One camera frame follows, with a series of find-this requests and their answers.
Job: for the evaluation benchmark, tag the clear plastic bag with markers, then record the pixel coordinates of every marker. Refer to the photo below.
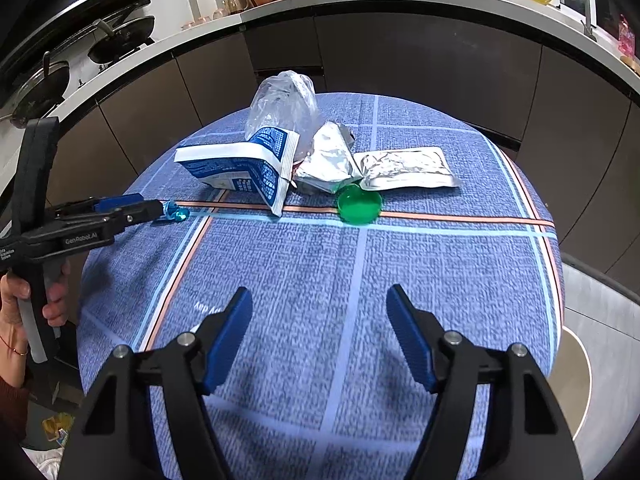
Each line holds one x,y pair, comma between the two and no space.
285,105

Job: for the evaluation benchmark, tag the person's left hand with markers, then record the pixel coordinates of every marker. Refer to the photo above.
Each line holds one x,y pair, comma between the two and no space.
57,295

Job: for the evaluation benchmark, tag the wok with glass lid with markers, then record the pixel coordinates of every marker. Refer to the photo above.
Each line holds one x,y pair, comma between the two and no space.
42,92

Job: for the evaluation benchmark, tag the blue candy wrapper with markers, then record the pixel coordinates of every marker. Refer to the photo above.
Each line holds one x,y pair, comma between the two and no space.
176,212

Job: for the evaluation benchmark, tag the person's left forearm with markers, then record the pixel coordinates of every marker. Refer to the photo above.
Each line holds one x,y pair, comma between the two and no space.
10,400

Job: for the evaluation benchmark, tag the glass jar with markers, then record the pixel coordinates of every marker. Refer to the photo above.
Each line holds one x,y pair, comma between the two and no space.
236,2

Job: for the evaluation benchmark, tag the blue and white packet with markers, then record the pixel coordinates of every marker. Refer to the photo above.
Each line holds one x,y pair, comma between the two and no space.
235,165

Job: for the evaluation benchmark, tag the blue plaid tablecloth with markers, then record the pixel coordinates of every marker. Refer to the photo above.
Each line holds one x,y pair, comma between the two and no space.
325,285

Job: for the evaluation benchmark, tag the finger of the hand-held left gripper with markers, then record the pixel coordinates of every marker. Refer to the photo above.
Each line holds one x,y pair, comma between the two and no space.
140,217
120,204

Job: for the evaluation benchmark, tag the metal faucet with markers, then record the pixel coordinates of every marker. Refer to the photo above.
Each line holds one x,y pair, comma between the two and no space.
587,15

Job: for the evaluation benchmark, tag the pink detergent bottle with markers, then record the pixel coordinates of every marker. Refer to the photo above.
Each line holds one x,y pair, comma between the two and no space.
627,35

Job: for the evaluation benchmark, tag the round wooden container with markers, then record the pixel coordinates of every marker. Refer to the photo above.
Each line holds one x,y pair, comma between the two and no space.
631,62

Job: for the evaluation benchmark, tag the black wok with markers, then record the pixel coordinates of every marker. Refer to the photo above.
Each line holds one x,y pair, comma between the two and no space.
125,37

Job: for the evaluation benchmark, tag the black waste bin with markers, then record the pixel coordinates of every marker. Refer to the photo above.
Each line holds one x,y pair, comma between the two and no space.
55,397

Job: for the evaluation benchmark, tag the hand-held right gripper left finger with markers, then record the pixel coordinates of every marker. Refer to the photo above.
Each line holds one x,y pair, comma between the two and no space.
227,340

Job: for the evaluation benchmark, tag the round beige trash bin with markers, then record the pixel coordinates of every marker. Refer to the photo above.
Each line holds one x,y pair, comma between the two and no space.
600,310

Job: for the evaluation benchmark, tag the yellow wrapper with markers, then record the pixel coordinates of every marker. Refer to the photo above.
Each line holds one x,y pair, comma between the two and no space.
57,430

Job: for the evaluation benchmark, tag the black range hood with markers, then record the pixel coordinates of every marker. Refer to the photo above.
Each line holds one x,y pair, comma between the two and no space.
75,5

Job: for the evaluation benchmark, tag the silver foil pouch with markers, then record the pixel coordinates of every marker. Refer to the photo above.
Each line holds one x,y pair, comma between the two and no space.
405,167
325,160

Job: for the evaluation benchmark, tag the dark kitchen base cabinets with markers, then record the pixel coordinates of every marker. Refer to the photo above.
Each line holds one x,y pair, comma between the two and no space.
400,60

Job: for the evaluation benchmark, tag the gas stove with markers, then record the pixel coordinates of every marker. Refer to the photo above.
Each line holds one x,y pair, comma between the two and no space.
107,65

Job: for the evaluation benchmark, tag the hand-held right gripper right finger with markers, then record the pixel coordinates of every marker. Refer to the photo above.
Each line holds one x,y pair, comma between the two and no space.
410,340

